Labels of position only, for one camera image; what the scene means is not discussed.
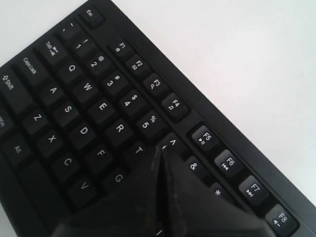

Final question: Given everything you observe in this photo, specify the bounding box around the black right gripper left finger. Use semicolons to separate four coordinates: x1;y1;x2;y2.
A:
52;147;161;237

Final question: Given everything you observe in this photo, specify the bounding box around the black Acer keyboard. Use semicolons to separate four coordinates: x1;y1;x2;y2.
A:
0;0;316;237

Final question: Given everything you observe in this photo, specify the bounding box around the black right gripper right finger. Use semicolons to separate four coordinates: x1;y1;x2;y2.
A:
161;148;274;237

